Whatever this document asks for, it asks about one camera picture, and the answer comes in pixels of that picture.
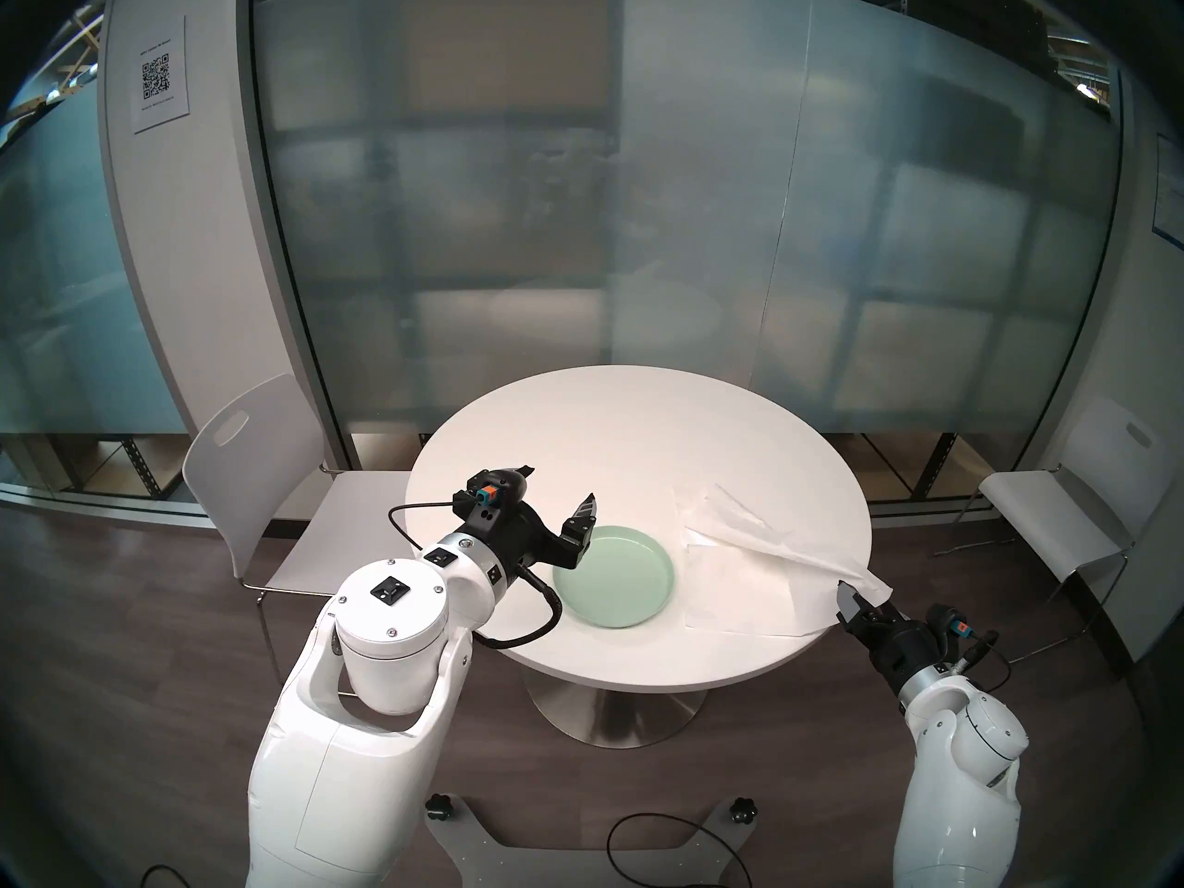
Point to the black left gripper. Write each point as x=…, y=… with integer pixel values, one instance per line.
x=513, y=535

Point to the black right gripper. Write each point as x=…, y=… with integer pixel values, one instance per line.
x=902, y=650

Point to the white paper napkin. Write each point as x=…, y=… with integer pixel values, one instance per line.
x=740, y=581

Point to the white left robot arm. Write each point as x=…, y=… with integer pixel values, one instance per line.
x=370, y=757

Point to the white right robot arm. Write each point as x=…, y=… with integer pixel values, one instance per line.
x=962, y=784

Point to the pale green plate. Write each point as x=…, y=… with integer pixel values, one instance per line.
x=615, y=576

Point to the black star knob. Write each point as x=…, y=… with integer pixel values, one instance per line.
x=437, y=807
x=741, y=807

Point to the QR code paper sign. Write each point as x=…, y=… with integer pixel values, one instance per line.
x=159, y=77

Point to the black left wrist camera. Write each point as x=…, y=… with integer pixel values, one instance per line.
x=495, y=488

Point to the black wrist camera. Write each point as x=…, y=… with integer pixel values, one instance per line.
x=948, y=627
x=495, y=488

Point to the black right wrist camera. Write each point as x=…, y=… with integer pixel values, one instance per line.
x=948, y=627

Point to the perforated metal rack post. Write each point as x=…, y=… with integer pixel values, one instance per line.
x=936, y=465
x=139, y=470

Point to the metal table pedestal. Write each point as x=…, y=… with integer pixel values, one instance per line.
x=610, y=715

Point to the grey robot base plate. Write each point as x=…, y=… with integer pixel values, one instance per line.
x=472, y=849

